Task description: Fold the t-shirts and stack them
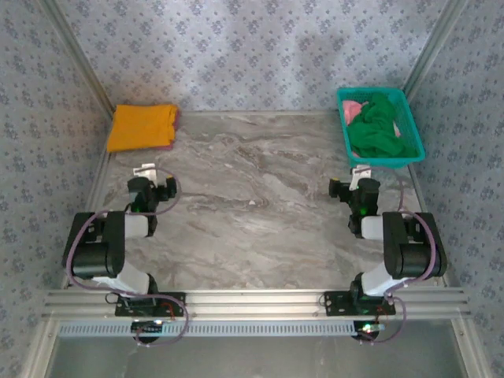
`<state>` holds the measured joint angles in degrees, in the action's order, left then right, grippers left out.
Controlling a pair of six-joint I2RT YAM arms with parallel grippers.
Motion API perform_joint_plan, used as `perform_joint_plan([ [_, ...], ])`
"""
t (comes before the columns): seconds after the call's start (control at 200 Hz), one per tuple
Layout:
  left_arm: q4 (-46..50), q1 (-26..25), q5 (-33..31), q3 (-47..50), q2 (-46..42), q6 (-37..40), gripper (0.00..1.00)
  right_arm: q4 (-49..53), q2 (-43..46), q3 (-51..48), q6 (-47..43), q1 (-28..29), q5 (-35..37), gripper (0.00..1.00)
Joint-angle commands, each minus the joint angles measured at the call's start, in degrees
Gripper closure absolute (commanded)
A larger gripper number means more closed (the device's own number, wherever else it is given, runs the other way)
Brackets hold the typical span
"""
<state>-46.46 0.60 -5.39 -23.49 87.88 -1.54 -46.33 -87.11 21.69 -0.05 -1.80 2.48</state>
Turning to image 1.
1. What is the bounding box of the green t-shirt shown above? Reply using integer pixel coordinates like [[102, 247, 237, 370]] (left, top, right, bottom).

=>
[[347, 92, 421, 159]]

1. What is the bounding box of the orange folded t-shirt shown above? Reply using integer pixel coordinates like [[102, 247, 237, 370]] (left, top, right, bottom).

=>
[[106, 103, 178, 154]]

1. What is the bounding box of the maroon folded t-shirt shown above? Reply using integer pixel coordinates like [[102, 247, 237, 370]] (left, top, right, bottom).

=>
[[155, 106, 183, 152]]

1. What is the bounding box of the pink t-shirt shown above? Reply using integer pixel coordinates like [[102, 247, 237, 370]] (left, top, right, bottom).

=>
[[341, 99, 402, 138]]

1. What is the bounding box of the teal plastic basket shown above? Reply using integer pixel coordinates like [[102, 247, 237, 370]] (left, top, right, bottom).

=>
[[335, 87, 427, 170]]

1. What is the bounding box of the right controller circuit board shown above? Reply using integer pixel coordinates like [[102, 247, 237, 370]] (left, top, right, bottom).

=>
[[353, 321, 385, 343]]

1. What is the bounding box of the controller circuit board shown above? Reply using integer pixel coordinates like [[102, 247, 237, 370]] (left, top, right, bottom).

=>
[[130, 320, 165, 343], [353, 321, 385, 343]]

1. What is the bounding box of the left controller circuit board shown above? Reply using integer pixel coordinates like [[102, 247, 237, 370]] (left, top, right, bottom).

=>
[[130, 320, 165, 343]]

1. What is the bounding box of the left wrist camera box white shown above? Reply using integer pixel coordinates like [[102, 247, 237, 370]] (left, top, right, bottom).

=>
[[132, 163, 158, 188]]

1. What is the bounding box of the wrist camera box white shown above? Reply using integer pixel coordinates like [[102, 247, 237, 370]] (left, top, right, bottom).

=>
[[132, 163, 158, 188], [350, 165, 372, 191]]

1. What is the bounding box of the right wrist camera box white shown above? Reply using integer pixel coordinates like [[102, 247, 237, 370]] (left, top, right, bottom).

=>
[[350, 165, 372, 191]]

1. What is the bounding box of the aluminium table side rail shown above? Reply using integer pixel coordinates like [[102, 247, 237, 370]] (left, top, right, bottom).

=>
[[58, 151, 112, 288], [406, 164, 450, 287]]

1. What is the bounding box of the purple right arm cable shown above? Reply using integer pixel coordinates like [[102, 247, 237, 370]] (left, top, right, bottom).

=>
[[358, 166, 441, 346]]

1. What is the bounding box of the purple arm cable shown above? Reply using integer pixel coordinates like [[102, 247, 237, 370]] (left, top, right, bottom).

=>
[[358, 166, 441, 346], [62, 166, 191, 348]]

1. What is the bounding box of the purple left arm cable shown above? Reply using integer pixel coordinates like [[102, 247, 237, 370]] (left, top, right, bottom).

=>
[[62, 166, 191, 348]]

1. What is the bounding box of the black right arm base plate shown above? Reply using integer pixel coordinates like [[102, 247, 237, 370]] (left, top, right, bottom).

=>
[[323, 290, 397, 317]]

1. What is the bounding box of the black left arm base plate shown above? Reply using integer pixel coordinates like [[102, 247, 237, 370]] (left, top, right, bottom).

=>
[[114, 291, 187, 318]]

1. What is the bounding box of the aluminium mounting rail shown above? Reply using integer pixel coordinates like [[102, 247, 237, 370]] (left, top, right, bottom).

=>
[[42, 287, 472, 318]]

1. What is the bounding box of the aluminium frame post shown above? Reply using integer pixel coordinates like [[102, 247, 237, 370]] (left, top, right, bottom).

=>
[[402, 0, 470, 104], [40, 0, 116, 119]]

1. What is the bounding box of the grey slotted cable duct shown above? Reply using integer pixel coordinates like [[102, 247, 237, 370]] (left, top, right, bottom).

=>
[[57, 320, 358, 339]]

